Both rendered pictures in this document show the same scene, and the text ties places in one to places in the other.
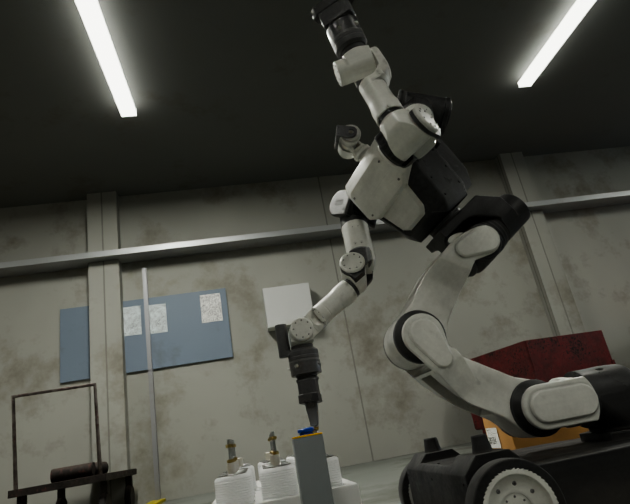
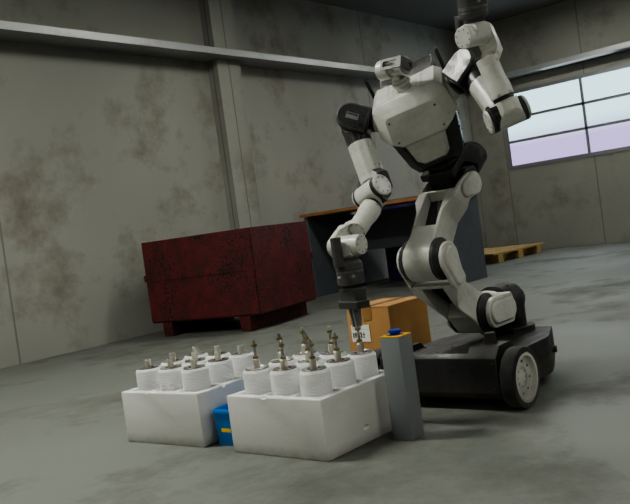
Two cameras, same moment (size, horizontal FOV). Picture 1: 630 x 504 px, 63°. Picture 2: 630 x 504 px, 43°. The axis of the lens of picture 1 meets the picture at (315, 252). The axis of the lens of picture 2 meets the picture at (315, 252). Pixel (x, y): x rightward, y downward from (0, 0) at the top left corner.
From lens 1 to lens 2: 1.87 m
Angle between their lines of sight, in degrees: 45
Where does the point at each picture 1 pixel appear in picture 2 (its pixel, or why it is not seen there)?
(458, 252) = (464, 192)
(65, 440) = not seen: outside the picture
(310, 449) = (406, 345)
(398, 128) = (514, 111)
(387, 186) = (429, 125)
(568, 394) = (506, 304)
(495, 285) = (178, 147)
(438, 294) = (448, 224)
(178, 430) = not seen: outside the picture
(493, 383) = (470, 295)
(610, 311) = (281, 194)
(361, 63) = (484, 37)
